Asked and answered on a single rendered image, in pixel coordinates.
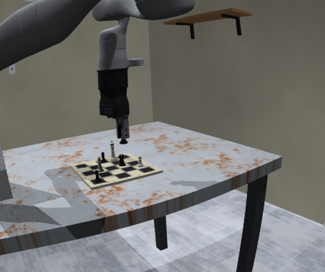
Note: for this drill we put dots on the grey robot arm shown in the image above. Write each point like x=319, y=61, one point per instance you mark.
x=45, y=23

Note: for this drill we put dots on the white chess king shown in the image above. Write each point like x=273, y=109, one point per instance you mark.
x=113, y=157

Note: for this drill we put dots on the black rook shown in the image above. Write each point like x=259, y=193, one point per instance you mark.
x=121, y=160

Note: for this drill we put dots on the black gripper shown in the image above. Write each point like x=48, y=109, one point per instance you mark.
x=113, y=80

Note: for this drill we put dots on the white pawn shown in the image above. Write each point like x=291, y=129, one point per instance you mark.
x=140, y=162

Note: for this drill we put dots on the white bishop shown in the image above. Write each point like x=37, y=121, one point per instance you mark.
x=99, y=165

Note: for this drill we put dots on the chessboard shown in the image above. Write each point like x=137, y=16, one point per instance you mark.
x=113, y=173

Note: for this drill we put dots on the black pawn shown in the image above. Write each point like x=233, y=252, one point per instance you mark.
x=97, y=176
x=103, y=159

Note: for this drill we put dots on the black bishop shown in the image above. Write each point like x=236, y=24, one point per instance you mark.
x=123, y=141

